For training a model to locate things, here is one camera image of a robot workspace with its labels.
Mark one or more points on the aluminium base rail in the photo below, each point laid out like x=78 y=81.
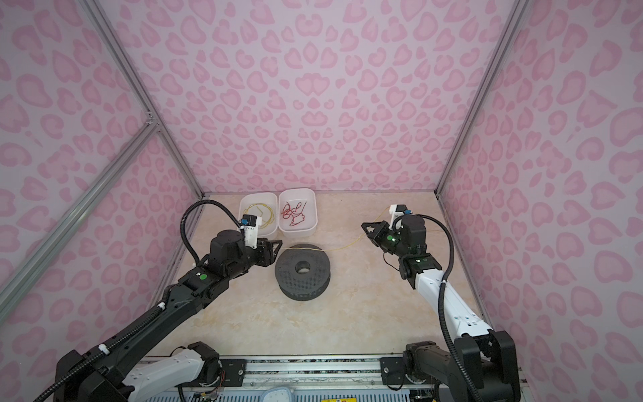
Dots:
x=348 y=377

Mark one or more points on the white plastic tray right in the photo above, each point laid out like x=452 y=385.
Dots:
x=297 y=213

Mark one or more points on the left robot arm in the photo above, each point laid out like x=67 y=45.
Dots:
x=105 y=372

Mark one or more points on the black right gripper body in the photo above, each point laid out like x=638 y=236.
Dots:
x=396 y=244

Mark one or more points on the aluminium frame right post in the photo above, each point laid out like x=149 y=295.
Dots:
x=515 y=20

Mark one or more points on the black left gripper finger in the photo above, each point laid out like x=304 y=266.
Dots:
x=271 y=245
x=268 y=258

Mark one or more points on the white plastic tray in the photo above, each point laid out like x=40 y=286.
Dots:
x=297 y=213
x=263 y=205

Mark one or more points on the aluminium frame left post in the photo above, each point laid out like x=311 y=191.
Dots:
x=108 y=36

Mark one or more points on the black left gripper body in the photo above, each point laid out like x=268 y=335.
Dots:
x=251 y=257

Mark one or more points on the aluminium frame diagonal bar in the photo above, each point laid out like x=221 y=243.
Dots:
x=34 y=266

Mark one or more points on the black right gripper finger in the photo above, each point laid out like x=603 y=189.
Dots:
x=378 y=238
x=373 y=227

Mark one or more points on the white plastic tray left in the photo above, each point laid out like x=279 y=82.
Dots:
x=263 y=205

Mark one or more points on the aluminium frame post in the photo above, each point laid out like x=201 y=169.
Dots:
x=108 y=36
x=515 y=20

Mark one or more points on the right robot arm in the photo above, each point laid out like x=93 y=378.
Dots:
x=477 y=363

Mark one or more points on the dark grey cable spool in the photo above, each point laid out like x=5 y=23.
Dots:
x=303 y=272

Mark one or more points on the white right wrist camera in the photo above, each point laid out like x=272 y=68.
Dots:
x=397 y=210

